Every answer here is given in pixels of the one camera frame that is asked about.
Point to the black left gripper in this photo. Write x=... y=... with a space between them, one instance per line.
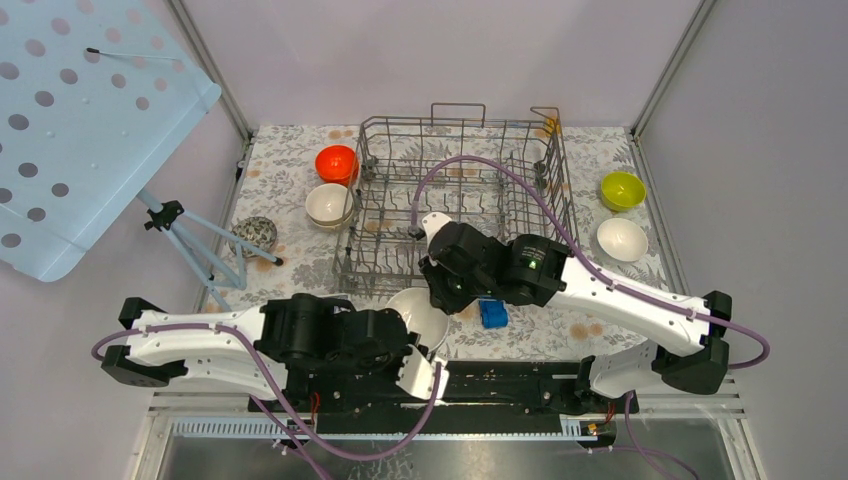
x=392 y=374

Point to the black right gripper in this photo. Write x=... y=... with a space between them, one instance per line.
x=441 y=298

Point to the white bowl back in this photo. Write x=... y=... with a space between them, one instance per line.
x=430 y=323

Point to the white bowl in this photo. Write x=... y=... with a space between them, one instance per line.
x=430 y=323
x=622 y=240

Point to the grey wire dish rack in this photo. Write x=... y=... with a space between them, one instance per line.
x=448 y=161

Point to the beige bowl with leaf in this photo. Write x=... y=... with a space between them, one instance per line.
x=332 y=226

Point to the plain beige bowl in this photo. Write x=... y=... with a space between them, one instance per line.
x=329 y=204

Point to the yellow bowl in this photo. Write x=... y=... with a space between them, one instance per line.
x=622 y=191

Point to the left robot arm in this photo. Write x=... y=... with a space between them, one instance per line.
x=266 y=350

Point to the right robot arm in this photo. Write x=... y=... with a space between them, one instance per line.
x=681 y=350

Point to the yellow clip on rack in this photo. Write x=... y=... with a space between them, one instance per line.
x=552 y=126

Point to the blue toy car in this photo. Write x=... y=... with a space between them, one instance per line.
x=493 y=313

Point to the speckled stone coaster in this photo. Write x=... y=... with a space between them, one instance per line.
x=259 y=231

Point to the light blue tripod stand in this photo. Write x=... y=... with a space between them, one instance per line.
x=207 y=265

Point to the light blue perforated board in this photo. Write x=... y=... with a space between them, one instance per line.
x=95 y=98

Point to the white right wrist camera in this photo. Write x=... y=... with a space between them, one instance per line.
x=433 y=222

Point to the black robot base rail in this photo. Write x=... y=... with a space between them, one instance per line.
x=482 y=397

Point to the aluminium frame post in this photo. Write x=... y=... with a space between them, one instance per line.
x=189 y=29
x=690 y=34

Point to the left aluminium frame post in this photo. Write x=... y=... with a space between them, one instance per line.
x=189 y=29

